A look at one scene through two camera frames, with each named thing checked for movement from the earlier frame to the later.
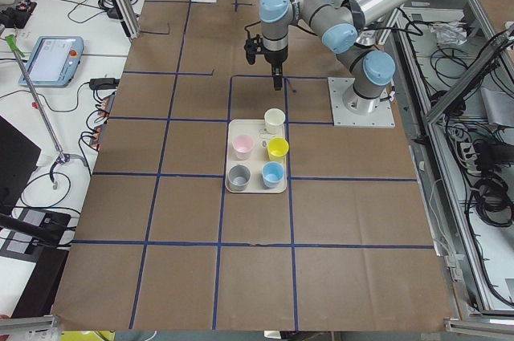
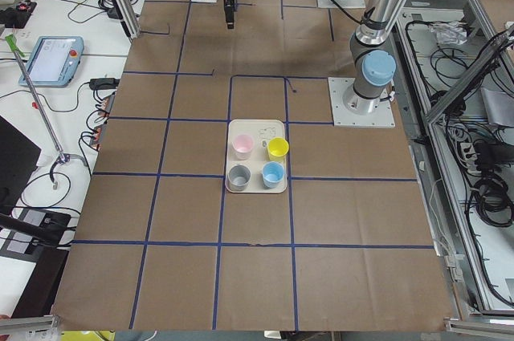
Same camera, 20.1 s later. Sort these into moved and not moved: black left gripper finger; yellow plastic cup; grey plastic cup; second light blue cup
Moved: black left gripper finger
Not moved: second light blue cup; grey plastic cup; yellow plastic cup
